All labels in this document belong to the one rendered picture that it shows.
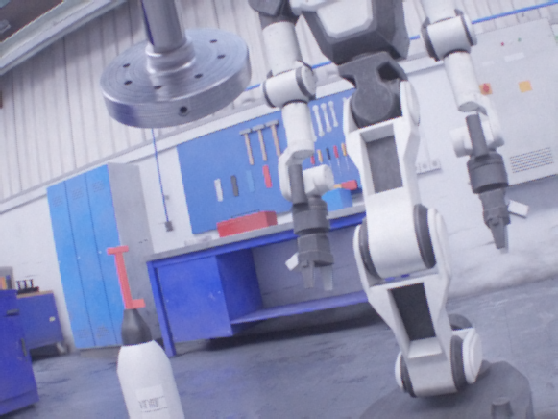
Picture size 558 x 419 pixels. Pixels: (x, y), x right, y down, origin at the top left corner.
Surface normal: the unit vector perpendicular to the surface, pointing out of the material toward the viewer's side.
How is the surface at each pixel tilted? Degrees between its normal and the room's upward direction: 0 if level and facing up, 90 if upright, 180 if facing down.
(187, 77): 49
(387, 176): 80
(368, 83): 90
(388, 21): 98
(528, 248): 90
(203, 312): 90
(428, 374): 106
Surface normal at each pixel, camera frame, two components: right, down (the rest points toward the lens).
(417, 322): -0.28, 0.50
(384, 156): -0.47, -0.16
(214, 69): -0.09, -0.71
